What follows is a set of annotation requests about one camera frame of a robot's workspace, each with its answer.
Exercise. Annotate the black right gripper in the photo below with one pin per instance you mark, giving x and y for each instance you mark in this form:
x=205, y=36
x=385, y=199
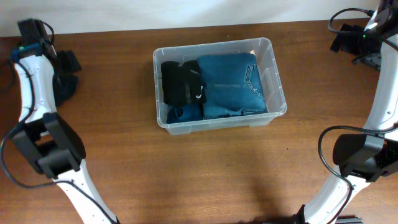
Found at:
x=349, y=45

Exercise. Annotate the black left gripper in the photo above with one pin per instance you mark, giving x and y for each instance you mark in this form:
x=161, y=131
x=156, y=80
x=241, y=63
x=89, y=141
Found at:
x=69, y=60

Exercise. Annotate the small black garment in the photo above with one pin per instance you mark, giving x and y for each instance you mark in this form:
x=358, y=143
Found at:
x=64, y=88

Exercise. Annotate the large black garment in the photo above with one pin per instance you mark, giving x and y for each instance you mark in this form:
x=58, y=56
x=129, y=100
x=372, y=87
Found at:
x=182, y=84

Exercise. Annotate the teal blue garment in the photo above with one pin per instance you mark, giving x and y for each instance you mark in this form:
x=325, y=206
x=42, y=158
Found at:
x=185, y=113

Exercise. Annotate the blue jeans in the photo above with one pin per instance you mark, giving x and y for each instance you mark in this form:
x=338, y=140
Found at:
x=232, y=85

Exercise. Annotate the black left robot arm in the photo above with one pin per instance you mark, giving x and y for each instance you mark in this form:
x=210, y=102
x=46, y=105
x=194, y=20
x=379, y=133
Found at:
x=50, y=146

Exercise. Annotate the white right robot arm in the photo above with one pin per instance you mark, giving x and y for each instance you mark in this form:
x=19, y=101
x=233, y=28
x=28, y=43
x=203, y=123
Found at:
x=362, y=155

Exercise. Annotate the clear plastic storage bin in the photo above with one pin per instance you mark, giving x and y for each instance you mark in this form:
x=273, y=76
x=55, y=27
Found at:
x=268, y=73

